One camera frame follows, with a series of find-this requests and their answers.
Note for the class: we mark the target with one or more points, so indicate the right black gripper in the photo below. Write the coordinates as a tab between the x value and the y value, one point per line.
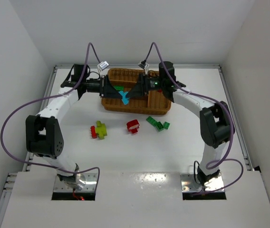
144	84

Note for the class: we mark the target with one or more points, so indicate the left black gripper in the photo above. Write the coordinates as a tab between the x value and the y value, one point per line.
102	86

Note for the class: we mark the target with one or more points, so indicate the long green lego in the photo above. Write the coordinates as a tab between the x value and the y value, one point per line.
119	88

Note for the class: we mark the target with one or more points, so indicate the blue lego base piece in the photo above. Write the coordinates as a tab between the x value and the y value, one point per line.
125	100

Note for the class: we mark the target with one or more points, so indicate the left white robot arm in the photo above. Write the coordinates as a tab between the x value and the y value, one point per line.
43	133

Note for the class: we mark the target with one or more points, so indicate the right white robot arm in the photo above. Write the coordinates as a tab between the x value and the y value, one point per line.
215	126

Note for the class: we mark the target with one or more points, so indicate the brown wicker divided basket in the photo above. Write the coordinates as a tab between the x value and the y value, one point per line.
154	103

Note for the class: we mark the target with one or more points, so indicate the green flat lego plate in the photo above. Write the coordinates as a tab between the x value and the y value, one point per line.
151	120

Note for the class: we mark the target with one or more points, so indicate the red lego arch piece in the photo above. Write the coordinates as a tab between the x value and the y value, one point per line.
133	126

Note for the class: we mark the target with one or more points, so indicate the lime green lego piece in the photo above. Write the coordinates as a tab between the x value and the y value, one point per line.
101	130

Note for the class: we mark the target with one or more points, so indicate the green upturned lego brick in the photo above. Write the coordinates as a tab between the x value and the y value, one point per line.
159	126

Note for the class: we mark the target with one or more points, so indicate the green square lego brick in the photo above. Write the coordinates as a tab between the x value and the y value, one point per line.
166	125

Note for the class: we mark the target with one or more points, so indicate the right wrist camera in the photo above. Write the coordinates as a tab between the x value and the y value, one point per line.
144	65

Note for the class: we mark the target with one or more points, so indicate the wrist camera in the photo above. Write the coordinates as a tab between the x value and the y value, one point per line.
102	66
144	65

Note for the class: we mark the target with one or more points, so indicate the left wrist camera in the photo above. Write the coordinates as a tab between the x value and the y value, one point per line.
102	66

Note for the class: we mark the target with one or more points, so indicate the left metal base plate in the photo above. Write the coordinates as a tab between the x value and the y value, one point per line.
81	183

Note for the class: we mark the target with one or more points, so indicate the metal base plate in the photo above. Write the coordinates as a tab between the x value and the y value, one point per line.
81	183
189	185

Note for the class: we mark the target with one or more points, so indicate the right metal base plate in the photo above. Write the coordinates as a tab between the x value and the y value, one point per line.
189	185

